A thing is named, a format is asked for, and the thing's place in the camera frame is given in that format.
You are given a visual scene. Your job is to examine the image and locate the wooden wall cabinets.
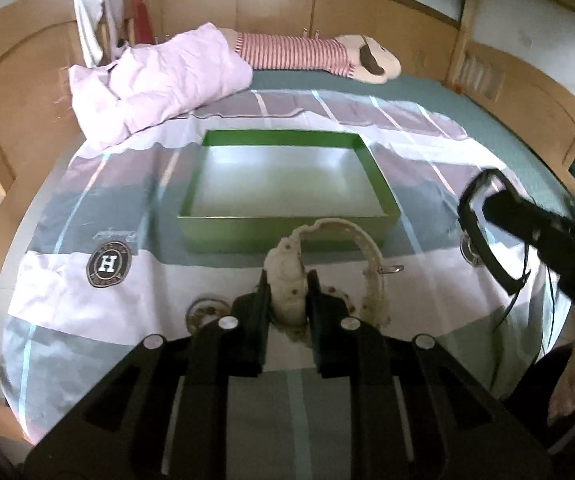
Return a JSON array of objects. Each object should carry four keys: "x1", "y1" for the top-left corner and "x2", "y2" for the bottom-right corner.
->
[{"x1": 146, "y1": 0, "x2": 458, "y2": 81}]

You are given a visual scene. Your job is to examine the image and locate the wooden bed footboard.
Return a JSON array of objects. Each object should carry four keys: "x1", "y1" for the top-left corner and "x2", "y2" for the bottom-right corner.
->
[{"x1": 446, "y1": 41, "x2": 575, "y2": 195}]

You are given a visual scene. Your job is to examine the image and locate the red cloth on chair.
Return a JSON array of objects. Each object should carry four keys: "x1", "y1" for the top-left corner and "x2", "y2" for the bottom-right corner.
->
[{"x1": 128, "y1": 0, "x2": 154, "y2": 46}]

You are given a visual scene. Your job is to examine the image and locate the striped plush doll pillow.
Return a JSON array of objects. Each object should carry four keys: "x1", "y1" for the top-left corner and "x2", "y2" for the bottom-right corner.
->
[{"x1": 220, "y1": 28, "x2": 402, "y2": 84}]

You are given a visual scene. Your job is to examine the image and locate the green bed mattress cover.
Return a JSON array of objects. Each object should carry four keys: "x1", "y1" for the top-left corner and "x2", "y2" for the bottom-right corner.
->
[{"x1": 252, "y1": 70, "x2": 571, "y2": 214}]

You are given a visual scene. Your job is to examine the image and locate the green cardboard box tray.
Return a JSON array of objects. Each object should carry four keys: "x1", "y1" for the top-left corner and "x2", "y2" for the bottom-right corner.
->
[{"x1": 178, "y1": 129, "x2": 400, "y2": 254}]

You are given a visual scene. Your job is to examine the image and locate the pink crumpled quilt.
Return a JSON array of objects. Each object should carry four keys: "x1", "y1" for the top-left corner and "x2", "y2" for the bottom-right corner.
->
[{"x1": 68, "y1": 23, "x2": 253, "y2": 150}]

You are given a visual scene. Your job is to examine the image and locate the wooden bed headboard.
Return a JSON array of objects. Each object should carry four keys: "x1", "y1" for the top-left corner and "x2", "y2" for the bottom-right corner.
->
[{"x1": 0, "y1": 0, "x2": 89, "y2": 401}]

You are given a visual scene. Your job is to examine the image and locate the striped pastel bed sheet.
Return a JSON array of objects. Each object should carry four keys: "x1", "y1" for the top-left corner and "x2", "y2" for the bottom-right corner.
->
[{"x1": 1, "y1": 87, "x2": 571, "y2": 441}]

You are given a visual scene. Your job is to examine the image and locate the grey towel on headboard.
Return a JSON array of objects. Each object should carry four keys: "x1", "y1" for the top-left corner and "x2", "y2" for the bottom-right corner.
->
[{"x1": 73, "y1": 0, "x2": 128, "y2": 68}]

